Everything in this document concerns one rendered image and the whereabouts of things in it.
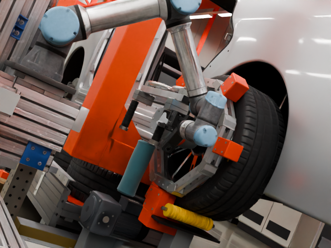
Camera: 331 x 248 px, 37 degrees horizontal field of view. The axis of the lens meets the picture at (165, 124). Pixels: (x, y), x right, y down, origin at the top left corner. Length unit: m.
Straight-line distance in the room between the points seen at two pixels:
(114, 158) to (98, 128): 0.19
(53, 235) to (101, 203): 0.33
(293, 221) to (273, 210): 0.45
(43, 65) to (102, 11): 0.28
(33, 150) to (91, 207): 0.74
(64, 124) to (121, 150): 0.89
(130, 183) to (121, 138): 0.40
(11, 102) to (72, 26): 0.30
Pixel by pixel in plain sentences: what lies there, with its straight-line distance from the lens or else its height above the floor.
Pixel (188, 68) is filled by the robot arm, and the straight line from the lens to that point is 1.82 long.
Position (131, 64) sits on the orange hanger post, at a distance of 2.57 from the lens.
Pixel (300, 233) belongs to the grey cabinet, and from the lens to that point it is 7.13.
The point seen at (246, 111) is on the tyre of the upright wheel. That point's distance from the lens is 2.09.
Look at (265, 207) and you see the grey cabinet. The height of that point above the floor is 0.47.
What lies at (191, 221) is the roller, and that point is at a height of 0.50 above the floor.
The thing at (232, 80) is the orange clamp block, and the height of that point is 1.12.
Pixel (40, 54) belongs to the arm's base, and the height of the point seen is 0.88.
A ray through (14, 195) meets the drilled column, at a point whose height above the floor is 0.22.
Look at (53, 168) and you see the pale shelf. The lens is 2.45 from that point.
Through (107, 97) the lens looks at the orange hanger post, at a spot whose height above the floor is 0.86.
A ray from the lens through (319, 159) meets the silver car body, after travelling 1.91.
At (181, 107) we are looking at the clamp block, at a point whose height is 0.93.
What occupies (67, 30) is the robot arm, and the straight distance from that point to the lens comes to 1.60.
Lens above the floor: 0.78
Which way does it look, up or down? 2 degrees up
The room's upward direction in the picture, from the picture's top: 24 degrees clockwise
